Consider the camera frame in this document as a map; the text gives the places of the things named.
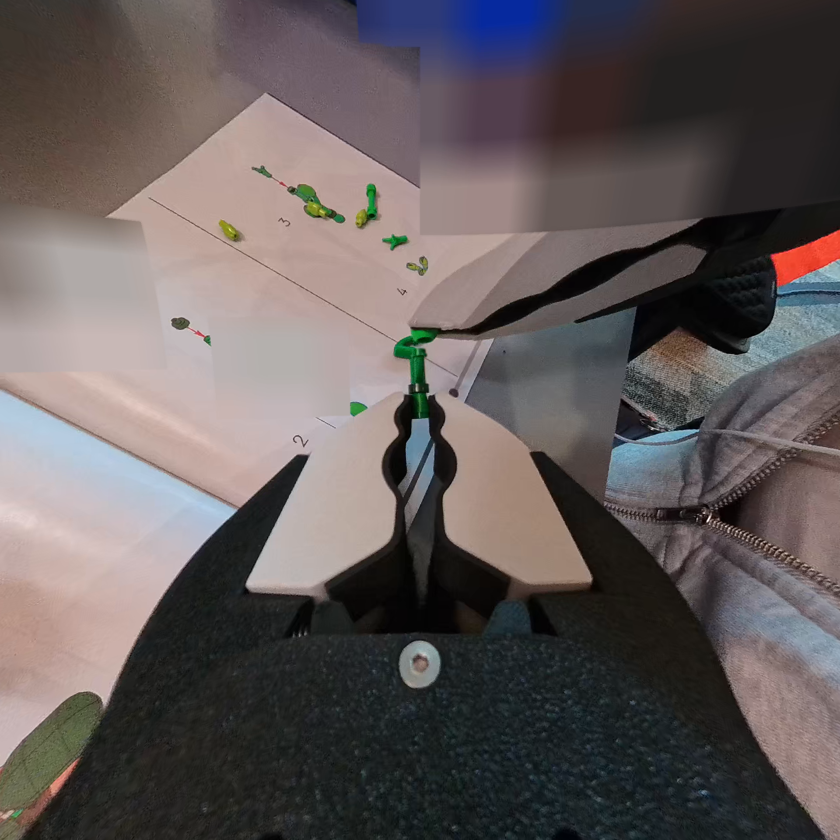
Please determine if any open instruction booklet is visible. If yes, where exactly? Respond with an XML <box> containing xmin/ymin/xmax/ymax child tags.
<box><xmin>0</xmin><ymin>92</ymin><xmax>493</xmax><ymax>840</ymax></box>

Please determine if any green toy plant stem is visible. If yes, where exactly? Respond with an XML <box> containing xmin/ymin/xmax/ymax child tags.
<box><xmin>392</xmin><ymin>327</ymin><xmax>439</xmax><ymax>421</ymax></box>

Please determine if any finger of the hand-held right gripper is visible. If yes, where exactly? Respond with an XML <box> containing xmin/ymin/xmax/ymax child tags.
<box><xmin>472</xmin><ymin>246</ymin><xmax>704</xmax><ymax>341</ymax></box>
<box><xmin>409</xmin><ymin>220</ymin><xmax>715</xmax><ymax>337</ymax></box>

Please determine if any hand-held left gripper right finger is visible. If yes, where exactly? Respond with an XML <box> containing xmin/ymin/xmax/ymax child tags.
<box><xmin>427</xmin><ymin>392</ymin><xmax>595</xmax><ymax>605</ymax></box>

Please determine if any grey zip hoodie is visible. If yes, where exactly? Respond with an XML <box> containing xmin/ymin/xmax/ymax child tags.
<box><xmin>604</xmin><ymin>335</ymin><xmax>840</xmax><ymax>840</ymax></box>

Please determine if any grey desk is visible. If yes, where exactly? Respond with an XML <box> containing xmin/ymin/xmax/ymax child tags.
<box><xmin>0</xmin><ymin>0</ymin><xmax>637</xmax><ymax>506</ymax></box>

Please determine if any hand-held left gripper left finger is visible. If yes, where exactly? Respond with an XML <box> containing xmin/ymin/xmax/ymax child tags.
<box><xmin>245</xmin><ymin>392</ymin><xmax>416</xmax><ymax>605</ymax></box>

